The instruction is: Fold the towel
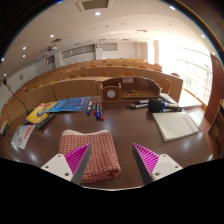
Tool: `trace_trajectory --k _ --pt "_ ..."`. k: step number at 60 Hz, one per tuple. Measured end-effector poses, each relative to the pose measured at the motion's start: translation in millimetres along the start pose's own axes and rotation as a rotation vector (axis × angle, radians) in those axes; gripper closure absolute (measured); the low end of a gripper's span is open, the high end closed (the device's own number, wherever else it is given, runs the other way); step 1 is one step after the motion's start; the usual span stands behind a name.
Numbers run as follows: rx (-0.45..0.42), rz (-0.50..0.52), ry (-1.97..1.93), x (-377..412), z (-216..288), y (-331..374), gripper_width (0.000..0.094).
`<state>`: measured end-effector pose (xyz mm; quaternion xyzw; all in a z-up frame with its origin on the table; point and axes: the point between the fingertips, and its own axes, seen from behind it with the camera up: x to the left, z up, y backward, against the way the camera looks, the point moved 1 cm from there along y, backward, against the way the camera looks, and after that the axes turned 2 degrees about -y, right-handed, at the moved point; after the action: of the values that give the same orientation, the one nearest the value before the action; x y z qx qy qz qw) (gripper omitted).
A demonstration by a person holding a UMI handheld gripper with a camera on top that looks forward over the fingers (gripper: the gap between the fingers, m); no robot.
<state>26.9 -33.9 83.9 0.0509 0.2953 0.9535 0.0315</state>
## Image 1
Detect wooden desk organizer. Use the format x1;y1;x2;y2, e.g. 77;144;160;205
99;75;162;103

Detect blue booklet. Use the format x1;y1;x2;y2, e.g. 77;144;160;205
48;96;91;114

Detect white printed leaflet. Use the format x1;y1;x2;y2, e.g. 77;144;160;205
11;123;37;150

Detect white notebook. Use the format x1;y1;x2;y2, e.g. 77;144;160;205
152;111;200;143

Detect rows of wooden auditorium seats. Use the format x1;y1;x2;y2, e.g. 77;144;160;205
0;58;184;111

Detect black marker pen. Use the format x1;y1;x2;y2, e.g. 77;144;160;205
125;103;149;110
133;99;150;105

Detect black handheld microphone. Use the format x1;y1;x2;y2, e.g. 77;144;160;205
147;98;184;114

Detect yellow booklet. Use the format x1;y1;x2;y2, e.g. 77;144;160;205
25;101;58;125

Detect blue whiteboard marker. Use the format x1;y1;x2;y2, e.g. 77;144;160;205
95;103;102;120
86;100;93;116

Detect recessed ceiling lights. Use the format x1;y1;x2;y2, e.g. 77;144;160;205
0;4;208;63

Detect ceiling air vent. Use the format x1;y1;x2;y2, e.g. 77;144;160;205
75;0;114;12

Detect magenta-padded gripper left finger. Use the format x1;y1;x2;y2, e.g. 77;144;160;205
40;142;92;186

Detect red white checked towel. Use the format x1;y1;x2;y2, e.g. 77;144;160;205
58;129;122;184

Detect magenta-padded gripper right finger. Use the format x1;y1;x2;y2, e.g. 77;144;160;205
131;142;184;186

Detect small wooden side table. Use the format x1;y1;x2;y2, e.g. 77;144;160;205
0;119;14;148

